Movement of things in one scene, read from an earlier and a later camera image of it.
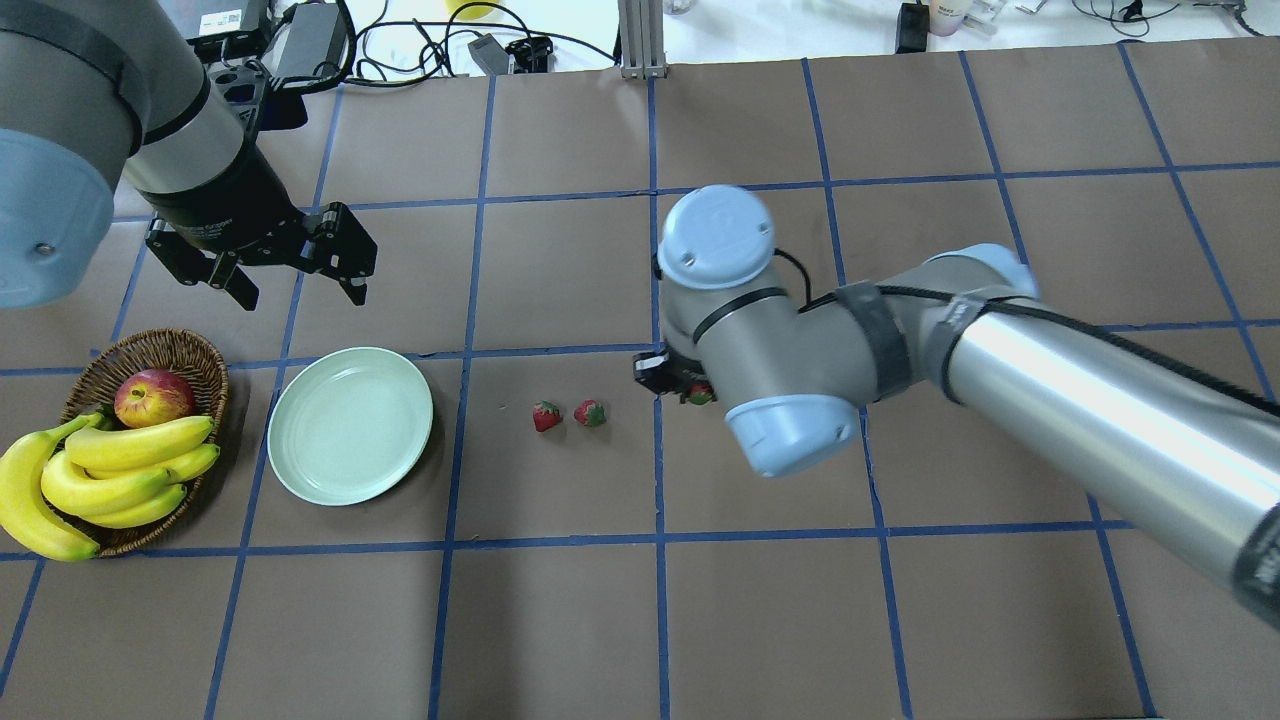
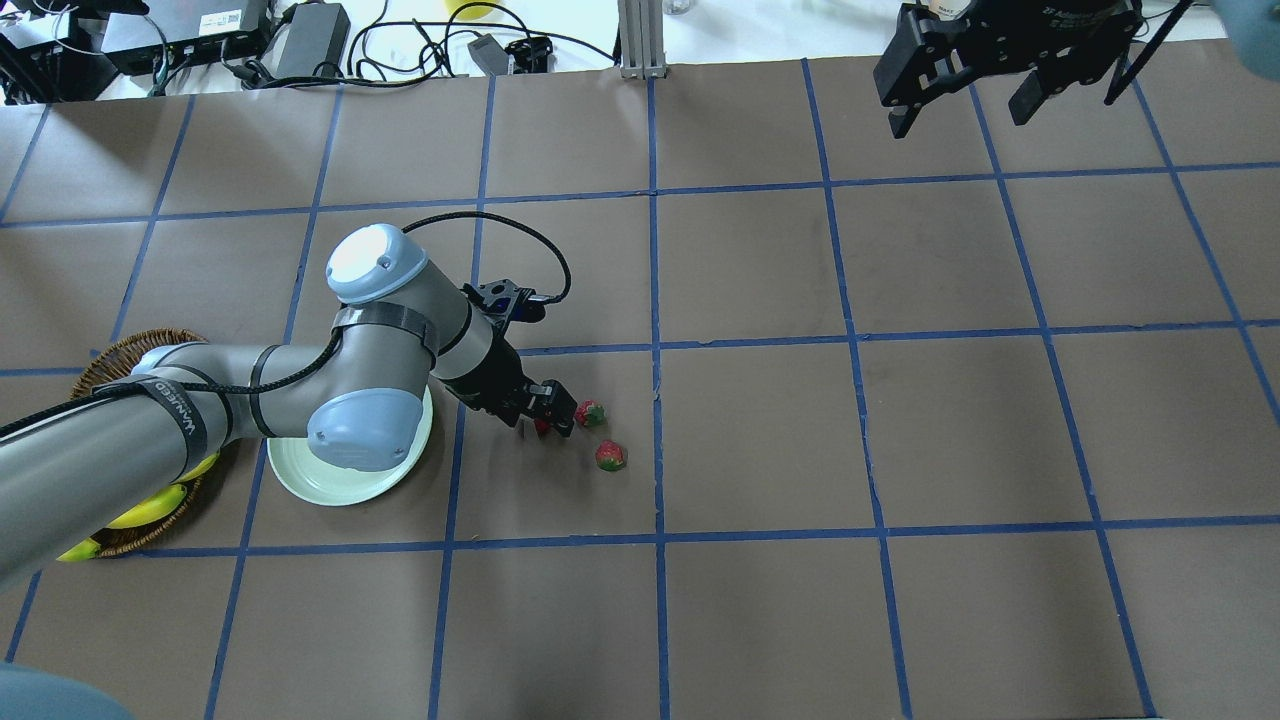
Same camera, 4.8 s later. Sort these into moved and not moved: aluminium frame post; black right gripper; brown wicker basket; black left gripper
Moved: black right gripper; black left gripper
Not moved: aluminium frame post; brown wicker basket
